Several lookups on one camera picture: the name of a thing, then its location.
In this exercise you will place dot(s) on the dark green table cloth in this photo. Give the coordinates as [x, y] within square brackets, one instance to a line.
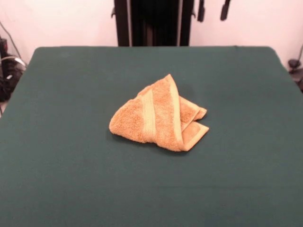
[71, 177]

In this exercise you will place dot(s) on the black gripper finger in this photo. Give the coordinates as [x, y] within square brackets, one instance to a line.
[201, 11]
[225, 10]

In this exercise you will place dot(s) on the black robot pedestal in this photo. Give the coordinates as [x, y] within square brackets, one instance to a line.
[154, 23]

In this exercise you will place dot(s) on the dark round stand base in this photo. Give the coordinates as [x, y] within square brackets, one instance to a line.
[293, 63]

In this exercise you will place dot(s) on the orange terry towel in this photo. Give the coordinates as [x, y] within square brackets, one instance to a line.
[132, 120]

